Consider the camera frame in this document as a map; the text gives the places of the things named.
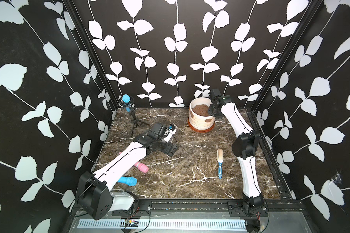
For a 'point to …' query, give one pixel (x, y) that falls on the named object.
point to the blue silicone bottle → (131, 181)
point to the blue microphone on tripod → (129, 103)
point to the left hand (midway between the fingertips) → (171, 143)
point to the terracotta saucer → (200, 130)
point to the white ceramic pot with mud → (199, 118)
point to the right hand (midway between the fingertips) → (211, 111)
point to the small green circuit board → (129, 223)
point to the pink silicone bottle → (141, 167)
